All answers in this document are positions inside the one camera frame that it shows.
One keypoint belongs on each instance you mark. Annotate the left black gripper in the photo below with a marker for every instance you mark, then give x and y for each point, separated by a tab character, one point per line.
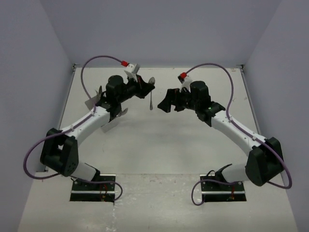
147	87

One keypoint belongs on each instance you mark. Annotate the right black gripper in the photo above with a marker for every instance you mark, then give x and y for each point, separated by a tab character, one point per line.
170	99

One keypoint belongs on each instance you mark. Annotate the crosswise steel spoon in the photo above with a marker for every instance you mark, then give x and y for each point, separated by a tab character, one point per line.
151	96

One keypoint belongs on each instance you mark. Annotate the large steel spoon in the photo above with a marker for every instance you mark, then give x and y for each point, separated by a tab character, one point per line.
122	112

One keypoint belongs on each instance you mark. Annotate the steel knife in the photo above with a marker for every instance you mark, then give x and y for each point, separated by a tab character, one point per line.
99	90

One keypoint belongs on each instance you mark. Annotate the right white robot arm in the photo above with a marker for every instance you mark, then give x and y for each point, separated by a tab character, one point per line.
263	155

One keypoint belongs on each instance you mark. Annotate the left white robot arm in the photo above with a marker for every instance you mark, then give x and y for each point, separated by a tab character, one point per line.
61	148

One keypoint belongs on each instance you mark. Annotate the clear plastic utensil container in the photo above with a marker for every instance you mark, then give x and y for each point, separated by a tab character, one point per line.
106	127

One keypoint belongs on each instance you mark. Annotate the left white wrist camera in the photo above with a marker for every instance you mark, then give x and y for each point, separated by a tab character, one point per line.
131	71

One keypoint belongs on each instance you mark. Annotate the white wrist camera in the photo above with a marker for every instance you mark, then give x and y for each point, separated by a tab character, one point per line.
131	71
185	81

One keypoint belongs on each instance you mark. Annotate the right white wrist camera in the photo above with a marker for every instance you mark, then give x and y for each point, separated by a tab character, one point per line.
185	81

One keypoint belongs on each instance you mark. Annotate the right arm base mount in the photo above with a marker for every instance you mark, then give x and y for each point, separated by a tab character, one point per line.
214	188

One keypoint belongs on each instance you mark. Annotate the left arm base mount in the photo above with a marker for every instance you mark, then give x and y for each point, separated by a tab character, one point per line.
107	191

